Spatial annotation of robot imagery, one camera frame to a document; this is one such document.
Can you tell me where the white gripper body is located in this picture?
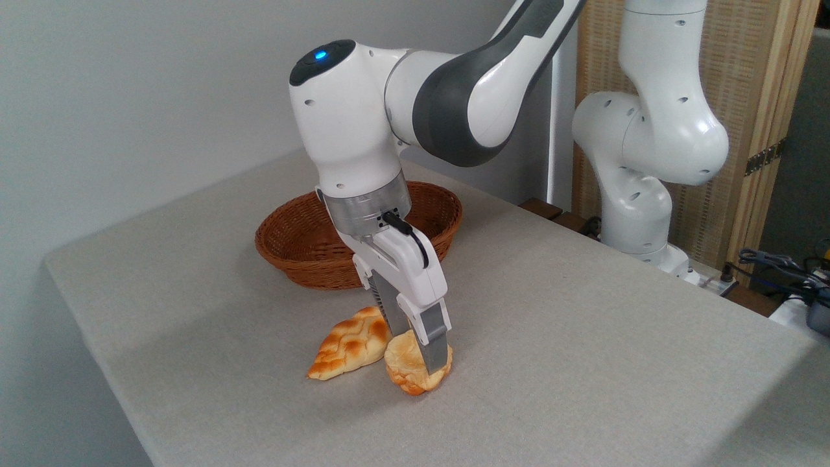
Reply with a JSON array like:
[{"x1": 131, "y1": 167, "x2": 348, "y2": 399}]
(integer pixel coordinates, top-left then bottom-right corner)
[{"x1": 336, "y1": 226, "x2": 449, "y2": 311}]

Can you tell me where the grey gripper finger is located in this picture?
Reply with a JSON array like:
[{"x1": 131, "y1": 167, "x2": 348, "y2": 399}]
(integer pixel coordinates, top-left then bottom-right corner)
[
  {"x1": 368, "y1": 272, "x2": 410, "y2": 339},
  {"x1": 396, "y1": 294, "x2": 453, "y2": 376}
]

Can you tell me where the round bread bun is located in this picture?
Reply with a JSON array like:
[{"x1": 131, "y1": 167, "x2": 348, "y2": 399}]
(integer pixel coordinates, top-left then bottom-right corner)
[{"x1": 384, "y1": 329, "x2": 454, "y2": 396}]

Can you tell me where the braided bread loaf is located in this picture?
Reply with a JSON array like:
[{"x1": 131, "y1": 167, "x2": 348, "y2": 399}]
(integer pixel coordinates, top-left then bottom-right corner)
[{"x1": 307, "y1": 305, "x2": 392, "y2": 381}]

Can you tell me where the brown wicker basket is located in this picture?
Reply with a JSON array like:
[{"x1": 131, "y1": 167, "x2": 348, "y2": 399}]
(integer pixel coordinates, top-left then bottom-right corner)
[{"x1": 254, "y1": 180, "x2": 464, "y2": 290}]

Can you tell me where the brown wooden block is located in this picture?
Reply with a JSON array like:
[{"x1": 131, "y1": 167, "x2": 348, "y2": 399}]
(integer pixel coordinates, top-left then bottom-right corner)
[{"x1": 520, "y1": 198, "x2": 592, "y2": 235}]

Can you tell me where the white vertical pole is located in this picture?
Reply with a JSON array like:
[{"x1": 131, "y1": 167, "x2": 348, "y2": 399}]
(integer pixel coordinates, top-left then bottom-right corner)
[{"x1": 547, "y1": 19, "x2": 580, "y2": 212}]

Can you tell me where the brass screen hinge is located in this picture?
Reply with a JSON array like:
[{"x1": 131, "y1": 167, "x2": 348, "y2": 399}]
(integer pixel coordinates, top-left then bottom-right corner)
[{"x1": 744, "y1": 139, "x2": 787, "y2": 177}]

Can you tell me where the grey box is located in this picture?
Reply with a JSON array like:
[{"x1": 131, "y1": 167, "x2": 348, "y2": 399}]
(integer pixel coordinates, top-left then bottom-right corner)
[{"x1": 805, "y1": 301, "x2": 830, "y2": 338}]

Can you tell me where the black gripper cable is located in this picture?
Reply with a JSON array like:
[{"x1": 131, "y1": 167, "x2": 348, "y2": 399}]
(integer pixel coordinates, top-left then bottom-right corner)
[{"x1": 381, "y1": 210, "x2": 431, "y2": 269}]

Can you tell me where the bundle of dark cables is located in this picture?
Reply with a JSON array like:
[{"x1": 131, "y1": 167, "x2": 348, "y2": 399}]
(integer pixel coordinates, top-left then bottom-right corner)
[{"x1": 725, "y1": 248, "x2": 830, "y2": 307}]

